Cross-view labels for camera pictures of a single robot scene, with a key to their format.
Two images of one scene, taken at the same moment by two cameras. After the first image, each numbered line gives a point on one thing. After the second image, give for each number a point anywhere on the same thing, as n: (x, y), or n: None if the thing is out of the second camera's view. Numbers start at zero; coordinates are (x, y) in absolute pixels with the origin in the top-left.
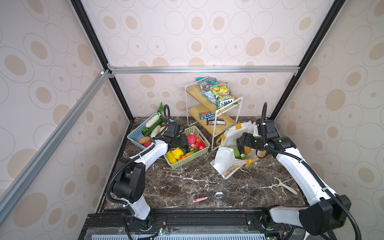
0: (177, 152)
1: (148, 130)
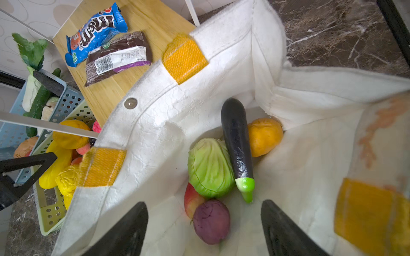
0: (66, 182)
1: (42, 95)
